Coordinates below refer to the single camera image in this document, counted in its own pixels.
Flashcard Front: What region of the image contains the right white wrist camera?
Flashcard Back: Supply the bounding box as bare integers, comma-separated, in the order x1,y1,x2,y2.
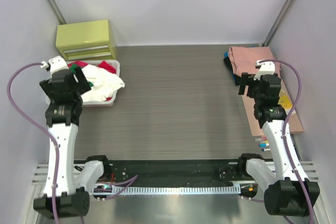
254,60,276,81

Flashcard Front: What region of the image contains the pink folded t shirt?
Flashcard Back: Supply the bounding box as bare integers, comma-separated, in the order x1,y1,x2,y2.
228,46,274,77

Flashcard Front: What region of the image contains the white printed t shirt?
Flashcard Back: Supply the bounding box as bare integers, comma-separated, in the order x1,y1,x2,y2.
81,65,125,102

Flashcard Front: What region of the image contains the yellow picture book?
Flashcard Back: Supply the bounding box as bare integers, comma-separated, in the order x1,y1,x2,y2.
278,88,292,111

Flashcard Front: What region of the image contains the white plastic basket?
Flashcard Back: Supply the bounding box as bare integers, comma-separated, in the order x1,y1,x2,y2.
45,60,121,108

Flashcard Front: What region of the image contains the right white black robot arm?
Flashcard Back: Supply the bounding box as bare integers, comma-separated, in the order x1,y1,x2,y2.
239,73,320,217

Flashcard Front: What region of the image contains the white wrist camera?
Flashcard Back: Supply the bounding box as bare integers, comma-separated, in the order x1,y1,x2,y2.
40,56,69,74
254,60,276,81

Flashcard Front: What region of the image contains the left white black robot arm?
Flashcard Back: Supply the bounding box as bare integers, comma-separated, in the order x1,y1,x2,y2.
33,67,112,223

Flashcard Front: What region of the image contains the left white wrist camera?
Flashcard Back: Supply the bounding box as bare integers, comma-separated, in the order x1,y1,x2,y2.
40,56,69,74

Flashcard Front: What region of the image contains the white slotted cable duct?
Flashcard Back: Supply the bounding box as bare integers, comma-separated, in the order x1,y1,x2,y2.
89,185,242,196

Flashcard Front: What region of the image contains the red t shirt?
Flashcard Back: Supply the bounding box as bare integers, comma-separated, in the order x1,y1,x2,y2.
68,61,117,74

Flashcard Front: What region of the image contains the green t shirt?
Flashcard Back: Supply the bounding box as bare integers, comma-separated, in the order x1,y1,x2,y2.
70,63,95,88

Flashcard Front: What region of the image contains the brown cardboard sheet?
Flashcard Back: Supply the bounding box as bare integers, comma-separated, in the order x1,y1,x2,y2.
242,81,304,136

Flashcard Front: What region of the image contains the black folded t shirt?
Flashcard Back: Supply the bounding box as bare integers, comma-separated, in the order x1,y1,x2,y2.
223,55,242,86

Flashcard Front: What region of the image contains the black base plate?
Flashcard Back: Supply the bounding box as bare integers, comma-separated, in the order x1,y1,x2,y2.
100,158,254,188

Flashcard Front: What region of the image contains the yellow-green drawer box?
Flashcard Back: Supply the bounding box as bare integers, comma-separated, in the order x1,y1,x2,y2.
56,19,117,61

